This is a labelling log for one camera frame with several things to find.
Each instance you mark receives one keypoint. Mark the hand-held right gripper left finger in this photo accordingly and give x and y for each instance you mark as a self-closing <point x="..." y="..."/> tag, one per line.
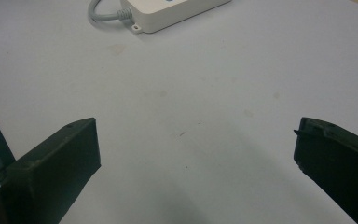
<point x="56" y="168"/>

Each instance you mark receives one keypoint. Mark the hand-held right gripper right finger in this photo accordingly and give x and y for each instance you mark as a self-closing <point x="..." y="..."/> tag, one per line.
<point x="338" y="161"/>

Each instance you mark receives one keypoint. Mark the white power strip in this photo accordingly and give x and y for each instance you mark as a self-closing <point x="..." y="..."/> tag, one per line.
<point x="167" y="12"/>

